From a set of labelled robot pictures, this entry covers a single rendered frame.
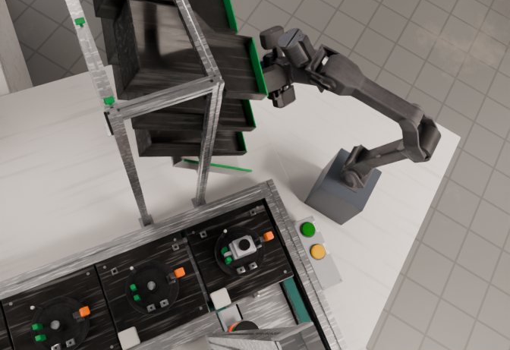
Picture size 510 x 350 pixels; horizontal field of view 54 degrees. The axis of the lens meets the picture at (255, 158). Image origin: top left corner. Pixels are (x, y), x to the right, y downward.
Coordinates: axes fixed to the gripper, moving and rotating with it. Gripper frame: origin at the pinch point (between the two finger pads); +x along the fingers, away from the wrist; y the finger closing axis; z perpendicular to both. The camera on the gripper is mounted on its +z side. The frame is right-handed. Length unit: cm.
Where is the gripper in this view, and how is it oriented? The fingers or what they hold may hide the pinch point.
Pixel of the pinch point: (264, 65)
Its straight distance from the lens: 123.0
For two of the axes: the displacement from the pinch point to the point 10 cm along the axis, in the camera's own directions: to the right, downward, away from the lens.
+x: -6.6, -2.2, 7.2
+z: -7.3, 4.4, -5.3
